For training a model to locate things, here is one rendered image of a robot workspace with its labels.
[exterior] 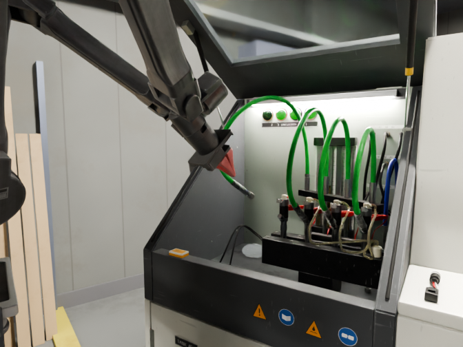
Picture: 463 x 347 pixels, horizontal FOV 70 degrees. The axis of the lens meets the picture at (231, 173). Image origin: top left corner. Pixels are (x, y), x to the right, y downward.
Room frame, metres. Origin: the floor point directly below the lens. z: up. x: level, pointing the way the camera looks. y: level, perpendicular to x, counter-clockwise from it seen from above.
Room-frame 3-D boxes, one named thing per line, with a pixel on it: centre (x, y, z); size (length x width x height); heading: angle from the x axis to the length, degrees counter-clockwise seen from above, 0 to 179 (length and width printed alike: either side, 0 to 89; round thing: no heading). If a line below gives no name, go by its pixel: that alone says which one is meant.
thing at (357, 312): (0.80, -0.03, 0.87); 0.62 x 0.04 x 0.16; 57
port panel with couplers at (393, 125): (1.09, -0.51, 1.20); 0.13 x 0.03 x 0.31; 57
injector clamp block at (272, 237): (0.94, -0.26, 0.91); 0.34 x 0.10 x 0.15; 57
